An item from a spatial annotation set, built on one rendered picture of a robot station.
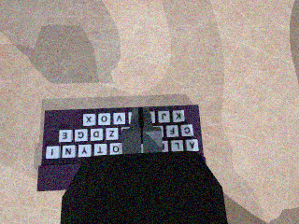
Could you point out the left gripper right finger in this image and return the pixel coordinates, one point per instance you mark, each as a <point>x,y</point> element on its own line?
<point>151,136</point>

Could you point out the dark purple keyboard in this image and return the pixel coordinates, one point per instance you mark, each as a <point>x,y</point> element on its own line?
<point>73,135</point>

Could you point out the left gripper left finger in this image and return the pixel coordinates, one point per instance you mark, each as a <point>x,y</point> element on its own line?
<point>131,138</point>

